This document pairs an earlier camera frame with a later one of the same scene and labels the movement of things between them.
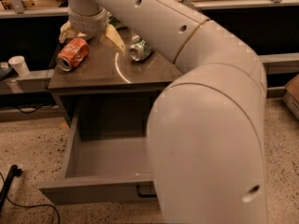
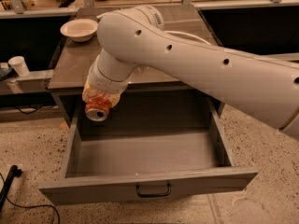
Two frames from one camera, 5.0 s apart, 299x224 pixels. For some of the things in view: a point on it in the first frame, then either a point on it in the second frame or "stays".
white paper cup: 19,63 stays
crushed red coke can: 72,54 → 97,106
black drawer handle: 144,195 stays
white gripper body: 87,26 → 100,82
